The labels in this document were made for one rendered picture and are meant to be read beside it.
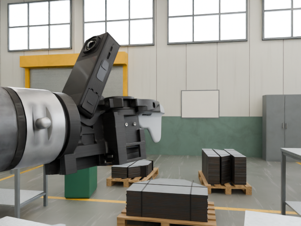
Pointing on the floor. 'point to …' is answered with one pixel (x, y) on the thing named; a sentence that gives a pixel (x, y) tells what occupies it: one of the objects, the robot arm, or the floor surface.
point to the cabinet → (281, 125)
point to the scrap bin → (81, 183)
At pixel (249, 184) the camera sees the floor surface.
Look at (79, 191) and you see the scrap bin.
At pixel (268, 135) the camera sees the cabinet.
